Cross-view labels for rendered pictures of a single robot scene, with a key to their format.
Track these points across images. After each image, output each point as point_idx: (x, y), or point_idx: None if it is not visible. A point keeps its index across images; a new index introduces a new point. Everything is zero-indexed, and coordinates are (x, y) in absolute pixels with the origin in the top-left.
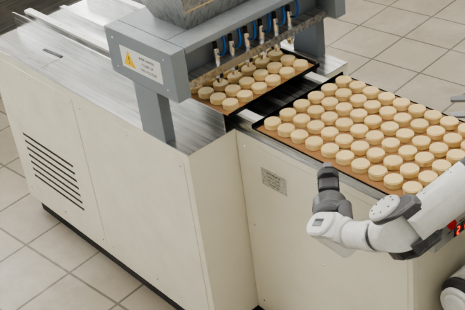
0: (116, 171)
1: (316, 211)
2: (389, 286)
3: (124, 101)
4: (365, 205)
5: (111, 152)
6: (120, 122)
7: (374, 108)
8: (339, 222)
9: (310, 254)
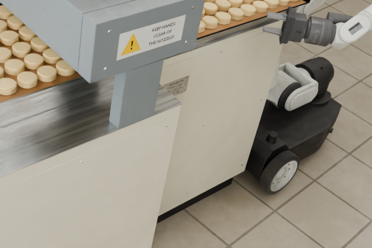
0: (36, 235)
1: (331, 30)
2: (258, 88)
3: (33, 139)
4: (259, 36)
5: (34, 216)
6: (74, 151)
7: None
8: (368, 15)
9: (193, 127)
